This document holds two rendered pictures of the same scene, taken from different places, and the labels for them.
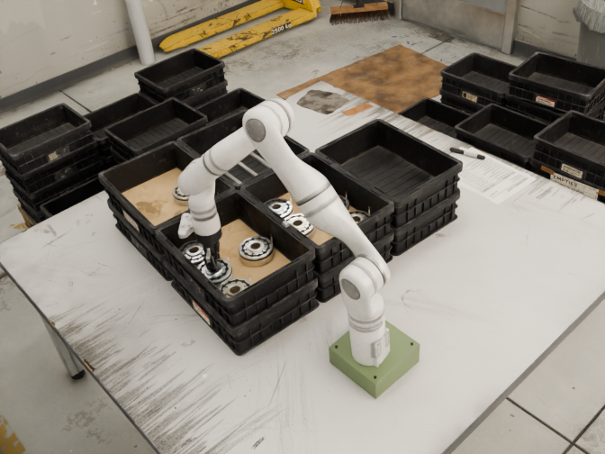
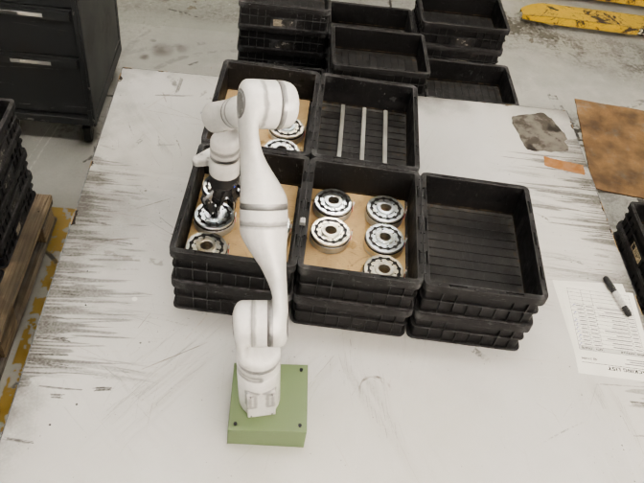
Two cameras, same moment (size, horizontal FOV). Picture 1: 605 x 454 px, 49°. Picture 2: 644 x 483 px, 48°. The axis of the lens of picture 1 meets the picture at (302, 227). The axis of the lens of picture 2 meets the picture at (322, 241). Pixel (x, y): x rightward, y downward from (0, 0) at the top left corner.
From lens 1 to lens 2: 79 cm
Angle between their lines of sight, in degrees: 24
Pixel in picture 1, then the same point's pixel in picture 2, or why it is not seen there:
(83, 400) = not seen: hidden behind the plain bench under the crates
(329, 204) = (260, 226)
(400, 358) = (274, 428)
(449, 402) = not seen: outside the picture
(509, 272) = (495, 448)
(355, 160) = (469, 213)
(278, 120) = (264, 107)
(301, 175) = (251, 178)
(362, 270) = (249, 315)
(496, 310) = (433, 470)
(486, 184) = (595, 343)
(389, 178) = (476, 256)
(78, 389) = not seen: hidden behind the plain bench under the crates
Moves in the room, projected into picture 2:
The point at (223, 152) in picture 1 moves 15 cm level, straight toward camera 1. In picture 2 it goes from (233, 107) to (187, 144)
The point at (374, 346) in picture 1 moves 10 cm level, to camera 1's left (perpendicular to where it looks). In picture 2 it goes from (246, 396) to (212, 368)
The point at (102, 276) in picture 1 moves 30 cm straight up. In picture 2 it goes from (166, 152) to (162, 70)
